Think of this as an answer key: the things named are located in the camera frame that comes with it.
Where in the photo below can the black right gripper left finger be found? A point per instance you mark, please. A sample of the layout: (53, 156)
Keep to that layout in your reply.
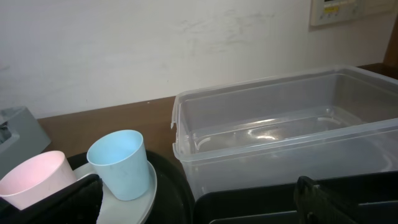
(78, 203)

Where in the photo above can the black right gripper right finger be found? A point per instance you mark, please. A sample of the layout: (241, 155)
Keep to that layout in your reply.
(317, 204)

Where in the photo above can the grey round plate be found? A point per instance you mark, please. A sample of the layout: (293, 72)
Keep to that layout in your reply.
(130, 208)

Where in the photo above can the pink plastic cup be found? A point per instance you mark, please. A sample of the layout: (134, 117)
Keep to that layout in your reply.
(36, 179)

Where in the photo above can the light blue plastic cup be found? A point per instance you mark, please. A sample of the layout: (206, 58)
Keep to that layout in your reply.
(119, 158)

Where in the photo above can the black rectangular food-waste tray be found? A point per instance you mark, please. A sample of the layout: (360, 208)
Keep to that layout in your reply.
(375, 195)

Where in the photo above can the grey dishwasher rack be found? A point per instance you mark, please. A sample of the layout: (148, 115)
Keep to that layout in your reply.
(22, 137)

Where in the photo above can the clear plastic waste bin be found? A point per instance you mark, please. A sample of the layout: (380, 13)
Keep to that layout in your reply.
(323, 123)

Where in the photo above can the round black tray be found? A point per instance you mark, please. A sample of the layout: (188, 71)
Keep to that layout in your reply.
(174, 200)

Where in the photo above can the white wall control panel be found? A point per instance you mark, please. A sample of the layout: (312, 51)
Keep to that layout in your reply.
(325, 12)

